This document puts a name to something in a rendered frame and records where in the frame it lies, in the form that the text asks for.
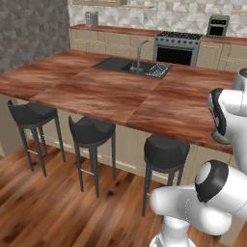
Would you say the wooden kitchen island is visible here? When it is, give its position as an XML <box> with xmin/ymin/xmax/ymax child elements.
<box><xmin>0</xmin><ymin>49</ymin><xmax>238</xmax><ymax>186</ymax></box>

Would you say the silver sink tap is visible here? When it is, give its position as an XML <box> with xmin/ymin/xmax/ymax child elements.
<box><xmin>129</xmin><ymin>39</ymin><xmax>151</xmax><ymax>73</ymax></box>

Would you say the green toaster oven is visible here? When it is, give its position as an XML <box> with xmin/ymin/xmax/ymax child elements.
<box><xmin>206</xmin><ymin>14</ymin><xmax>231</xmax><ymax>40</ymax></box>

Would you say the beige base cupboards run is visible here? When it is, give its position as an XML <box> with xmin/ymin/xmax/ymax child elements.
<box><xmin>68</xmin><ymin>24</ymin><xmax>247</xmax><ymax>72</ymax></box>

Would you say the silver stove with oven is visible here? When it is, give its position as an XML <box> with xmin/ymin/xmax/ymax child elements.
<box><xmin>151</xmin><ymin>30</ymin><xmax>205</xmax><ymax>68</ymax></box>

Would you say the silver toaster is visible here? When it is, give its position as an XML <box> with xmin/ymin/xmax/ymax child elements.
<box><xmin>84</xmin><ymin>11</ymin><xmax>99</xmax><ymax>28</ymax></box>

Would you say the beige wall cupboard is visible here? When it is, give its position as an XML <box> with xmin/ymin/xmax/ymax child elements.
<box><xmin>70</xmin><ymin>0</ymin><xmax>128</xmax><ymax>7</ymax></box>

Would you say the black bar stool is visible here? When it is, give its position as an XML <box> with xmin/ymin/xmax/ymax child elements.
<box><xmin>141</xmin><ymin>133</ymin><xmax>191</xmax><ymax>217</ymax></box>
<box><xmin>68</xmin><ymin>115</ymin><xmax>118</xmax><ymax>199</ymax></box>
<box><xmin>7</xmin><ymin>99</ymin><xmax>67</xmax><ymax>178</ymax></box>

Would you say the wire dish rack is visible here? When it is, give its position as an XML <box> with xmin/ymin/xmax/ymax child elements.
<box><xmin>145</xmin><ymin>63</ymin><xmax>172</xmax><ymax>78</ymax></box>

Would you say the black sink basin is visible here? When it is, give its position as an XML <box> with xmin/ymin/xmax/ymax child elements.
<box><xmin>92</xmin><ymin>57</ymin><xmax>173</xmax><ymax>79</ymax></box>

